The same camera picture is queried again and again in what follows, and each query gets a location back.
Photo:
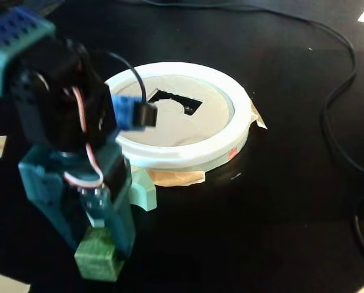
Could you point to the teal and black robot arm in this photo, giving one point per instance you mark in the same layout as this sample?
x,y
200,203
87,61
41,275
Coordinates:
x,y
47,91

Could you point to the crumpled tan masking tape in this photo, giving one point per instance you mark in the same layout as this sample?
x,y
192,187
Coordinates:
x,y
179,177

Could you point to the cardboard lid with square hole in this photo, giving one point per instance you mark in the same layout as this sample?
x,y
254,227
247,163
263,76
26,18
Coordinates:
x,y
200,119

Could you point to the mint green arch block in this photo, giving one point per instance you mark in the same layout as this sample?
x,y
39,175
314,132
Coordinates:
x,y
143,192

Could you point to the teal gripper body with motor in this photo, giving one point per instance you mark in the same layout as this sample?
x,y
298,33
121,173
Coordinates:
x,y
49,190

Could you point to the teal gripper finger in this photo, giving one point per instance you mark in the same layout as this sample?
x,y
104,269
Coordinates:
x,y
122,226
60,216

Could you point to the large beige tape piece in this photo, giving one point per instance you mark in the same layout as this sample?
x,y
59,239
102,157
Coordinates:
x,y
5,284

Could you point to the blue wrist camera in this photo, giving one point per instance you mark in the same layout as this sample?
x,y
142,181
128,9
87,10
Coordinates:
x,y
124,111

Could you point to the tan tape flap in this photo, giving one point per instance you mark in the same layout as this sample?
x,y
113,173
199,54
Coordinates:
x,y
257,116

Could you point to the green square block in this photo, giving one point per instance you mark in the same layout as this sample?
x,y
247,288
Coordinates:
x,y
95,256

